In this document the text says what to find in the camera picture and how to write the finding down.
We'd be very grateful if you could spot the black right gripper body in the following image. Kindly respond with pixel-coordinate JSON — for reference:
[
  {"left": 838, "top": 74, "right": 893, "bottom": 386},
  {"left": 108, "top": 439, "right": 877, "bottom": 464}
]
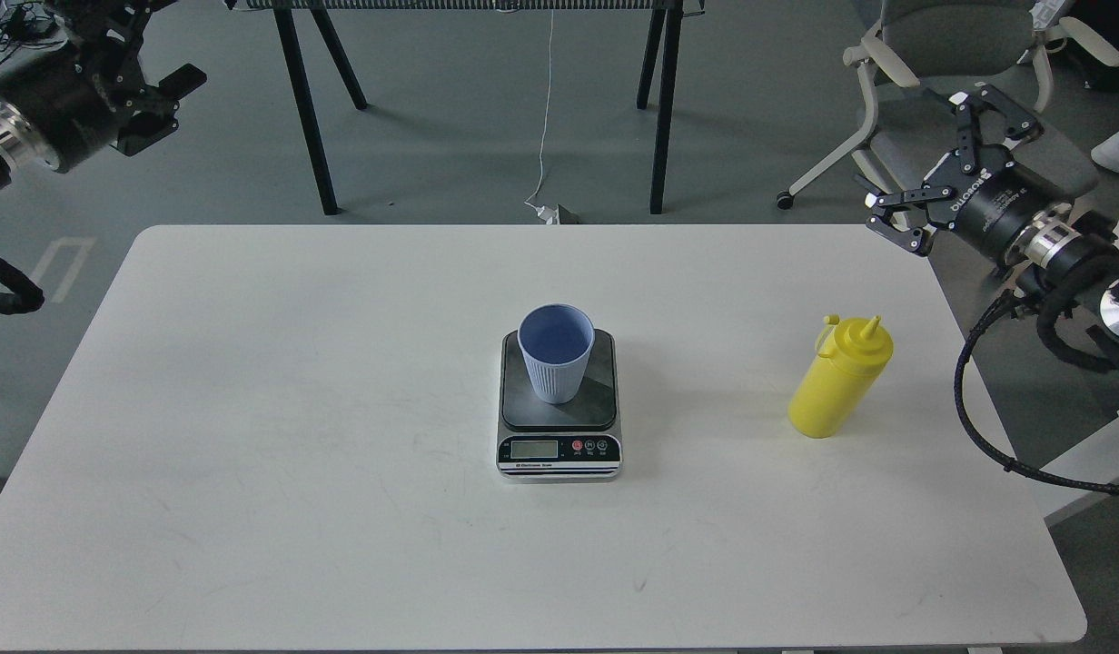
[{"left": 922, "top": 144, "right": 1075, "bottom": 268}]

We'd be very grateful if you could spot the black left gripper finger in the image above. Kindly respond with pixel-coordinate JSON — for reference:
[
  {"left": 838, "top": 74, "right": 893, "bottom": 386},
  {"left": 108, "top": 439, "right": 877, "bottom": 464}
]
[
  {"left": 110, "top": 64, "right": 207, "bottom": 156},
  {"left": 47, "top": 1, "right": 152, "bottom": 74}
]

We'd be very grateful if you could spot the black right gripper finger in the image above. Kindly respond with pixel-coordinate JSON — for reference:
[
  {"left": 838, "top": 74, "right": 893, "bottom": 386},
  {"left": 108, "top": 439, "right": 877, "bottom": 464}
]
[
  {"left": 948, "top": 84, "right": 1044, "bottom": 178},
  {"left": 864, "top": 183, "right": 956, "bottom": 256}
]

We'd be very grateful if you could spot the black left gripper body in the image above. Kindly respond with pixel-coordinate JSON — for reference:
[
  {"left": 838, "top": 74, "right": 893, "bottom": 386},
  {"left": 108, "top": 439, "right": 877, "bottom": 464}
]
[{"left": 0, "top": 49, "right": 128, "bottom": 175}]

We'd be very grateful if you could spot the yellow squeeze bottle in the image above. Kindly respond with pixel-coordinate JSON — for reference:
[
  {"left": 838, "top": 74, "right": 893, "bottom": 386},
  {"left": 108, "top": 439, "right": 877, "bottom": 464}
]
[{"left": 787, "top": 314, "right": 895, "bottom": 439}]

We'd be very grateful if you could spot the blue ribbed plastic cup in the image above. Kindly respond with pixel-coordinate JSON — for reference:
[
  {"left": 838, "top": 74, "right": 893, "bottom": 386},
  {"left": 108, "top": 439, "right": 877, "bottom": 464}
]
[{"left": 517, "top": 303, "right": 596, "bottom": 405}]

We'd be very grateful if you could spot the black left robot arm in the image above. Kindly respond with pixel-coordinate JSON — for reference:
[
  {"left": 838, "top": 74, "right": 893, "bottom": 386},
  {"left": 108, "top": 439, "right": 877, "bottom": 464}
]
[{"left": 0, "top": 1, "right": 207, "bottom": 190}]

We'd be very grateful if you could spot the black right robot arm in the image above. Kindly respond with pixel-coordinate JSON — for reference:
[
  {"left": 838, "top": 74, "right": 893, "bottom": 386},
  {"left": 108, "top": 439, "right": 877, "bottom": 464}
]
[{"left": 856, "top": 86, "right": 1119, "bottom": 373}]

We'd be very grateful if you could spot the digital kitchen scale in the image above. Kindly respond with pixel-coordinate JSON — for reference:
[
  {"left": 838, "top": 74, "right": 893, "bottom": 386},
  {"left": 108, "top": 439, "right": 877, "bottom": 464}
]
[{"left": 493, "top": 330, "right": 623, "bottom": 482}]

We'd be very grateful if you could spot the grey office chair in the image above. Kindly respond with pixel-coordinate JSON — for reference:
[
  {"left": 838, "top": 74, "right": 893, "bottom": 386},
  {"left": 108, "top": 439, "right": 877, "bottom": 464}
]
[{"left": 775, "top": 1, "right": 1119, "bottom": 211}]

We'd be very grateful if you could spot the black-legged background table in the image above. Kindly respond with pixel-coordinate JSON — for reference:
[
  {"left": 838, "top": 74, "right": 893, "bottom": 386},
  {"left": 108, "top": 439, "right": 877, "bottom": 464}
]
[{"left": 224, "top": 1, "right": 705, "bottom": 216}]

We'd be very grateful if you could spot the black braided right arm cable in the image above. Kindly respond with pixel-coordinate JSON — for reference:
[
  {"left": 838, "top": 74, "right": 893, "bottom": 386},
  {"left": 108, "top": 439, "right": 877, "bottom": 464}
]
[{"left": 955, "top": 289, "right": 1119, "bottom": 498}]

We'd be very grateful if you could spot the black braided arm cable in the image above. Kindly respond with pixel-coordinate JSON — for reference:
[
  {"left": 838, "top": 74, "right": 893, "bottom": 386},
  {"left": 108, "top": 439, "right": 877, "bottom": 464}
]
[
  {"left": 955, "top": 289, "right": 1119, "bottom": 498},
  {"left": 0, "top": 245, "right": 46, "bottom": 317}
]

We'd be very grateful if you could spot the black floor cables bundle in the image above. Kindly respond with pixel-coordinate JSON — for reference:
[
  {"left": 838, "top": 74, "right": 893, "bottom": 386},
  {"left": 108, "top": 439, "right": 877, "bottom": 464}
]
[{"left": 0, "top": 0, "right": 62, "bottom": 55}]

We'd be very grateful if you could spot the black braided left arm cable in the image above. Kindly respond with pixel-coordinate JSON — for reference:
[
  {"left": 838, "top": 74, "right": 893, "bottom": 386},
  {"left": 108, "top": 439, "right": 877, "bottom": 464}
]
[{"left": 0, "top": 245, "right": 46, "bottom": 317}]

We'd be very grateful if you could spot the white hanging cable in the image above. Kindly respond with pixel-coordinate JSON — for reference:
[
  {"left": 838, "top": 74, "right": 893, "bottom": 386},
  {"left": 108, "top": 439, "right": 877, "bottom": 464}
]
[{"left": 524, "top": 7, "right": 580, "bottom": 225}]

